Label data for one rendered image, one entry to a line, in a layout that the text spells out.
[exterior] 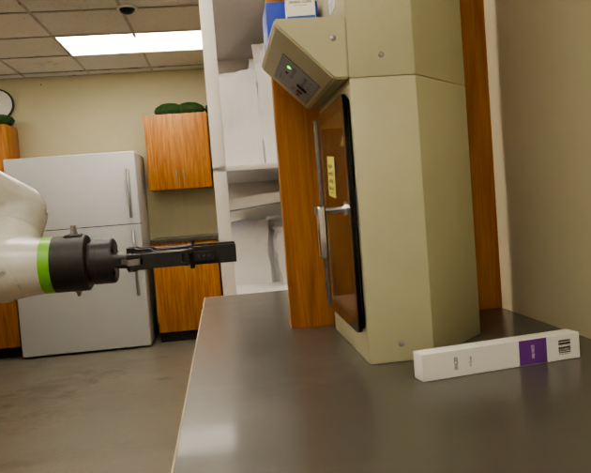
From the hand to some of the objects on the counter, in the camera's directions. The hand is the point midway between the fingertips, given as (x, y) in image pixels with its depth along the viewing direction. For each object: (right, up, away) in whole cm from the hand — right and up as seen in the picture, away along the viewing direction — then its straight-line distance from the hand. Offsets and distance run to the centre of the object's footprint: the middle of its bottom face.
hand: (216, 251), depth 107 cm
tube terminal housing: (+36, -17, +15) cm, 43 cm away
